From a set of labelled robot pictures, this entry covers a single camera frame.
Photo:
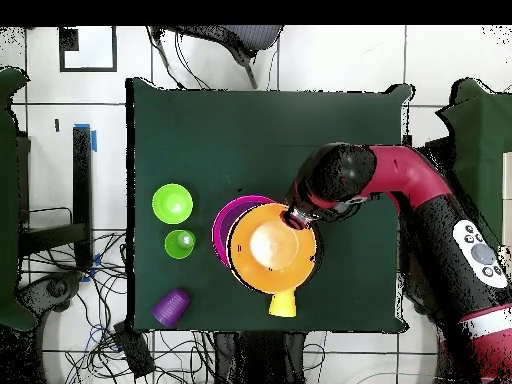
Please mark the large pink bowl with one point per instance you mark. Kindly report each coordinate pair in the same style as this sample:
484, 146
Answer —
218, 228

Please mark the dark green tablecloth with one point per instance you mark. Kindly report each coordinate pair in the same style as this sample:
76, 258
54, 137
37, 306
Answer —
240, 140

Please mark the purple cup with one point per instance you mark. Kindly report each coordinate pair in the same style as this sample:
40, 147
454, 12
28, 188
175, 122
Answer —
171, 308

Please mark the black metal stand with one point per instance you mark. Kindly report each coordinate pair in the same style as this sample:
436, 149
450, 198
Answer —
82, 180

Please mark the yellow cup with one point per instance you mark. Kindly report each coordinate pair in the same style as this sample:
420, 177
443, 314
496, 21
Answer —
282, 306

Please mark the black power strip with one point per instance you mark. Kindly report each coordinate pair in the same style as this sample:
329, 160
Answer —
134, 352

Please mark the grey office chair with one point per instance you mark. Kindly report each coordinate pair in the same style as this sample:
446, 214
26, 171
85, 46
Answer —
248, 36

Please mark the large orange bowl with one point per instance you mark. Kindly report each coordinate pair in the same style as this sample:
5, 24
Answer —
272, 276

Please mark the black caster leg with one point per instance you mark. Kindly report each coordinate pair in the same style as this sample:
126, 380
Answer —
52, 288

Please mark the green cup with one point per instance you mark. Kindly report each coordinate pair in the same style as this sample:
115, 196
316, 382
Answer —
176, 246

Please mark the blue tape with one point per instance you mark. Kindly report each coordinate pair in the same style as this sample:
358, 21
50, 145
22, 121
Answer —
94, 140

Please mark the small green bowl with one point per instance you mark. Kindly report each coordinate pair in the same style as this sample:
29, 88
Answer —
172, 204

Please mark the black square frame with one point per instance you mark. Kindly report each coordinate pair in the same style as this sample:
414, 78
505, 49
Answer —
88, 69

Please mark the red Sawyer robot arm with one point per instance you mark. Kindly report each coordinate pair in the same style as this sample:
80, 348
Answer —
400, 176

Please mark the green-clothed side table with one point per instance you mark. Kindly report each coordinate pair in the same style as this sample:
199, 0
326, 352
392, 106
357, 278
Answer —
480, 140
8, 200

